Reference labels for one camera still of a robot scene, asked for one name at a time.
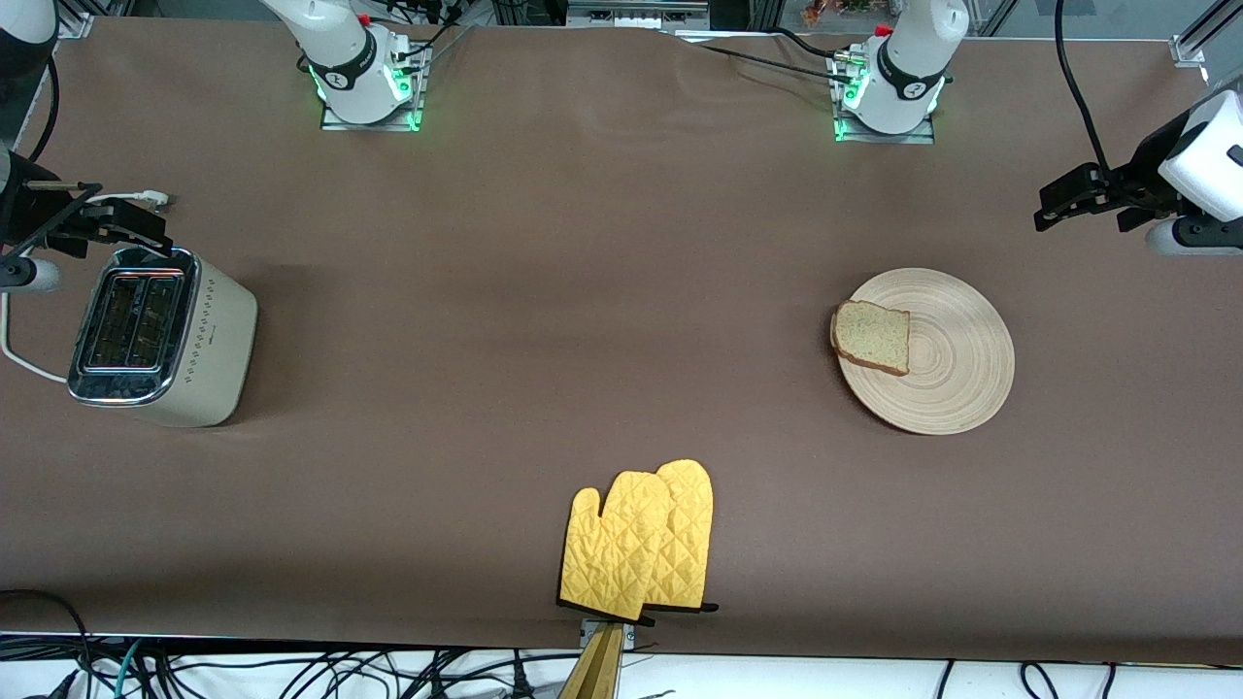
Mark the brass coloured stand beam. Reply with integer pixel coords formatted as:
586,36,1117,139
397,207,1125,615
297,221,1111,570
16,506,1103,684
558,623,625,699

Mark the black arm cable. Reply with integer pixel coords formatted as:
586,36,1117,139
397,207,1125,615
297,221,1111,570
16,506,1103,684
27,56,61,164
1056,0,1114,178

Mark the black base supply cable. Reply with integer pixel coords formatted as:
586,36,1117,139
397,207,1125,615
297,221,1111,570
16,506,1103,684
772,26,856,61
694,41,851,83

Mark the cream and chrome toaster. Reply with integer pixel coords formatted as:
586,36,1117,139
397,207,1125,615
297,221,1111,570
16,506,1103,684
66,246,259,429

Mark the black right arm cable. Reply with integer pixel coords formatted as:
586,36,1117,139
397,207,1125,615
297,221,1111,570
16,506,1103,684
27,56,61,164

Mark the black looped floor cable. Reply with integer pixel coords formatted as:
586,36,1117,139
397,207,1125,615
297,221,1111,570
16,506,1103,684
0,587,95,699

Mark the aluminium frame profile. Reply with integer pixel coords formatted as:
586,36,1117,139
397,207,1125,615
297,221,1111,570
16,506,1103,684
53,0,132,40
1170,0,1243,69

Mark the yellow quilted oven mitt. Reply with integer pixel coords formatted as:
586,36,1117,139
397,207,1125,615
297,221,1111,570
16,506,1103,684
558,471,673,622
641,458,720,615

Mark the teal floor cable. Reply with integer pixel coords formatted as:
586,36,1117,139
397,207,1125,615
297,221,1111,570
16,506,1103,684
112,639,147,699

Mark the brown table cover sheet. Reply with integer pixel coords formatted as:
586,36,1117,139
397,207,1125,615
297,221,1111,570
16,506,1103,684
0,15,1243,667

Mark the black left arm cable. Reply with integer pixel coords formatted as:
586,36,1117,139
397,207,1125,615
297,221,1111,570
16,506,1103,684
1056,0,1114,178

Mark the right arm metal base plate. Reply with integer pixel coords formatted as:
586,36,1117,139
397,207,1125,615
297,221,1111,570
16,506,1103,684
320,39,426,132

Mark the grey metal box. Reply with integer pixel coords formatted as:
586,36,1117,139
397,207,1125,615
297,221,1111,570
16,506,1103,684
566,0,712,28

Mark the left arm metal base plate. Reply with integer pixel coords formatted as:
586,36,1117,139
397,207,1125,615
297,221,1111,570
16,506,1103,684
830,49,938,146

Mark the slice of brown bread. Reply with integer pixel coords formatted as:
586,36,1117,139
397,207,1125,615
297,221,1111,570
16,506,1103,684
830,299,912,378

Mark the round wooden plate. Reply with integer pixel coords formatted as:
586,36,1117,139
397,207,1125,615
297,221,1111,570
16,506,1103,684
835,267,1016,436

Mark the small metal clamp plate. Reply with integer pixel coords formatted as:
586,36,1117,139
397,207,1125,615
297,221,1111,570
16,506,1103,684
580,616,638,651

